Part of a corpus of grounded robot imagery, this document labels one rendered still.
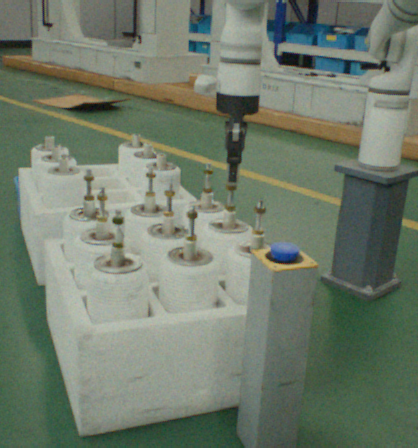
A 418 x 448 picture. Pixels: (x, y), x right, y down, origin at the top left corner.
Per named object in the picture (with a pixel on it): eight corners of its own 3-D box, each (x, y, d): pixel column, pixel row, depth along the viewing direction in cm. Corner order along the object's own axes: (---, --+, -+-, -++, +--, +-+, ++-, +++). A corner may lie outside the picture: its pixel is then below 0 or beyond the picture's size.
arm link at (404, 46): (418, 18, 137) (406, 96, 143) (375, 15, 138) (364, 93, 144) (427, 18, 129) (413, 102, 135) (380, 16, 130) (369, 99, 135)
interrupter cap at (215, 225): (239, 220, 120) (240, 216, 120) (255, 233, 113) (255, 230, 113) (202, 222, 117) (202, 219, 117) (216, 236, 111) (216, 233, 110)
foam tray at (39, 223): (152, 219, 192) (154, 162, 185) (196, 269, 158) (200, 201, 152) (21, 229, 178) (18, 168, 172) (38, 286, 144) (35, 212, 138)
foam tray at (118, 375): (220, 298, 143) (225, 224, 137) (303, 395, 109) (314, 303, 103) (46, 319, 129) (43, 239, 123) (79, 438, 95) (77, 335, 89)
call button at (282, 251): (290, 253, 89) (291, 240, 88) (303, 264, 85) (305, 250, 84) (264, 256, 87) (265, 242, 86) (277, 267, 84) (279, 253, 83)
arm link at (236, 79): (196, 86, 111) (198, 51, 109) (259, 90, 111) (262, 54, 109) (193, 93, 103) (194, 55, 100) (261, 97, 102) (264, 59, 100)
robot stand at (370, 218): (352, 266, 165) (368, 156, 154) (401, 285, 155) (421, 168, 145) (318, 280, 155) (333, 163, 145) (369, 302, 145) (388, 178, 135)
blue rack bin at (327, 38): (342, 46, 669) (344, 26, 662) (373, 49, 643) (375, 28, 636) (314, 46, 635) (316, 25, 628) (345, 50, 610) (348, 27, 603)
